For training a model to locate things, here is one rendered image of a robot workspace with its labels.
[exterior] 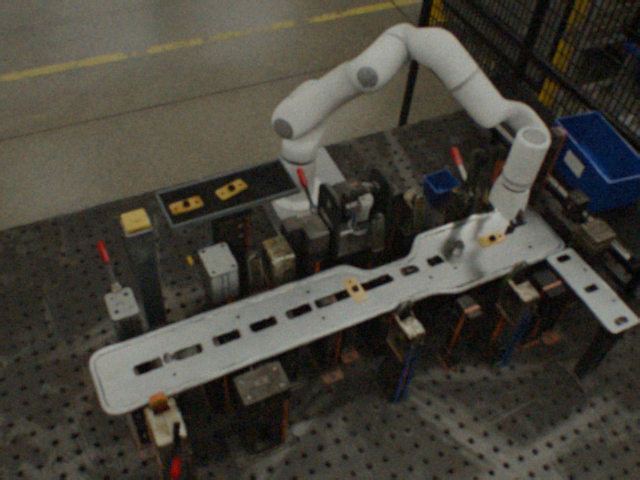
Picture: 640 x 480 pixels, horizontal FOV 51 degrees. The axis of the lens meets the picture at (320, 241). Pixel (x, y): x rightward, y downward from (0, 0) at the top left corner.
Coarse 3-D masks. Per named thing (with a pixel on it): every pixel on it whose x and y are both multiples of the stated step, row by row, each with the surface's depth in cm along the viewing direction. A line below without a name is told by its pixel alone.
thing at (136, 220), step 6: (138, 210) 177; (126, 216) 175; (132, 216) 175; (138, 216) 175; (144, 216) 175; (126, 222) 174; (132, 222) 174; (138, 222) 174; (144, 222) 174; (126, 228) 173; (132, 228) 173; (138, 228) 173
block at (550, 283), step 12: (540, 276) 195; (552, 276) 195; (540, 288) 193; (552, 288) 192; (564, 288) 192; (540, 300) 195; (552, 300) 192; (540, 312) 197; (552, 312) 200; (528, 324) 205; (540, 324) 205; (528, 336) 206
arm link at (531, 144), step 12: (528, 132) 171; (540, 132) 171; (516, 144) 171; (528, 144) 168; (540, 144) 168; (516, 156) 172; (528, 156) 170; (540, 156) 170; (504, 168) 179; (516, 168) 174; (528, 168) 173; (516, 180) 176; (528, 180) 176
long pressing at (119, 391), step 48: (432, 240) 198; (528, 240) 201; (288, 288) 183; (336, 288) 184; (384, 288) 185; (432, 288) 187; (144, 336) 170; (192, 336) 171; (240, 336) 172; (288, 336) 173; (96, 384) 161; (144, 384) 162; (192, 384) 163
